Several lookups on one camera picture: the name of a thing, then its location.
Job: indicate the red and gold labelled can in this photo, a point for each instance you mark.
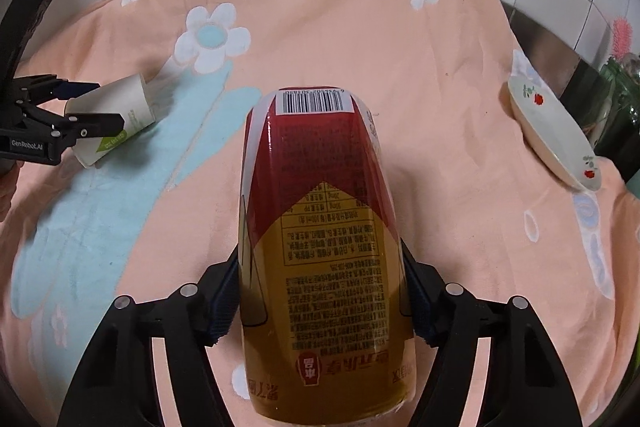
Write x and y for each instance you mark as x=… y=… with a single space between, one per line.
x=325 y=257

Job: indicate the white plate with red flowers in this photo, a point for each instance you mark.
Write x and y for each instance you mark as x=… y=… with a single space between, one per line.
x=545 y=122

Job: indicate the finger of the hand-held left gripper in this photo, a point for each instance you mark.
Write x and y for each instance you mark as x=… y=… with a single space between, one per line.
x=65 y=89
x=100 y=126

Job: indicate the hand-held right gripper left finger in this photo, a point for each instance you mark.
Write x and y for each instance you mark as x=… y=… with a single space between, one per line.
x=226 y=302

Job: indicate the pink floral blanket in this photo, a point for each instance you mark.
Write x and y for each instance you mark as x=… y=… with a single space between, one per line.
x=350 y=32

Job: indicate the green glass bottle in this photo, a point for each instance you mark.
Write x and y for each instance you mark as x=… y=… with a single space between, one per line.
x=620 y=107

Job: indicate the white paper cup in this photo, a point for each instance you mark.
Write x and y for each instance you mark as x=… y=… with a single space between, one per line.
x=125 y=99

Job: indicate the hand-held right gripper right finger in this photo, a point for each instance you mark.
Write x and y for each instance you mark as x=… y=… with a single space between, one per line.
x=416 y=302

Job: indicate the person's left hand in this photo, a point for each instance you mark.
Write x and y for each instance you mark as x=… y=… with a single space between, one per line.
x=7 y=197

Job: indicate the pink brush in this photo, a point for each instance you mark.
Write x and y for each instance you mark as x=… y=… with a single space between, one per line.
x=622 y=37

